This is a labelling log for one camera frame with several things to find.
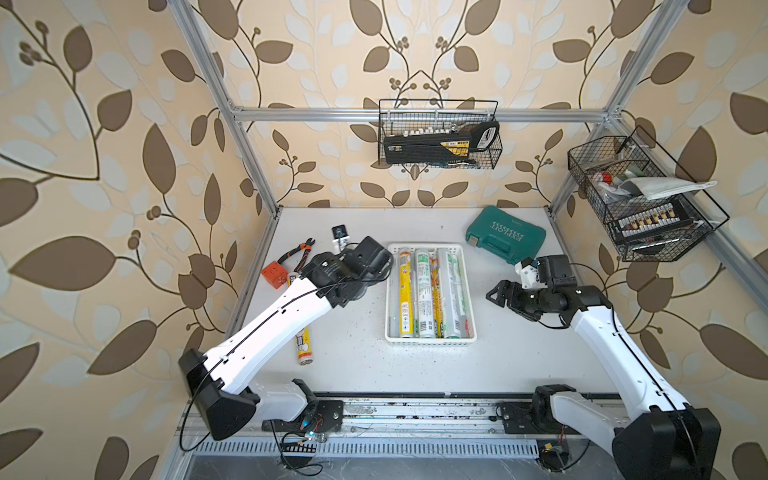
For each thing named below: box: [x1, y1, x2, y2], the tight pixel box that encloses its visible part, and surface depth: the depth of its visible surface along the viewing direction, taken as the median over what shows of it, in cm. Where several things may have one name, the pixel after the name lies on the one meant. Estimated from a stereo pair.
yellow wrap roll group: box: [430, 257, 445, 338], surface depth 93 cm
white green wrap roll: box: [457, 255, 473, 339], surface depth 92 cm
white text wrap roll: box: [438, 247, 464, 339], surface depth 90 cm
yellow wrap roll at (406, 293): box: [399, 249, 415, 338], surface depth 91 cm
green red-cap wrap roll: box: [388, 253, 401, 338], surface depth 90 cm
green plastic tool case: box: [465, 205, 546, 265], surface depth 110 cm
